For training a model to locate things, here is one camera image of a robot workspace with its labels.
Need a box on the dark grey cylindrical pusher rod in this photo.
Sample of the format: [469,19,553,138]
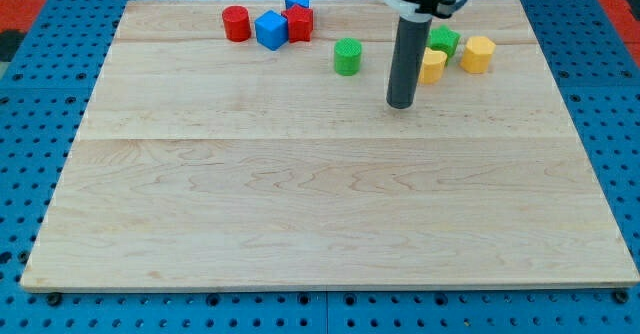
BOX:
[386,17,432,109]

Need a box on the blue cube block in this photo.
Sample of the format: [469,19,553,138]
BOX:
[255,10,288,51]

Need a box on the yellow hexagon block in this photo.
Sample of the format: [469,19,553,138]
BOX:
[460,36,497,74]

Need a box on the red star block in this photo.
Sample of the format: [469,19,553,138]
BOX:
[281,4,314,43]

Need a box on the green cylinder block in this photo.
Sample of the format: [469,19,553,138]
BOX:
[334,37,362,76]

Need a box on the light wooden board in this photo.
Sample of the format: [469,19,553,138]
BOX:
[20,0,639,293]

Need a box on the green star block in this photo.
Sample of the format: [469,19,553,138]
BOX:
[427,25,461,59]

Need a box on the yellow heart block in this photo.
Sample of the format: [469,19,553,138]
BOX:
[419,47,448,84]

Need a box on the red cylinder block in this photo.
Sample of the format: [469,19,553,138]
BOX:
[222,5,252,42]

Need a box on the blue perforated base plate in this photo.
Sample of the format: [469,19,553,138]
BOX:
[1,0,639,333]

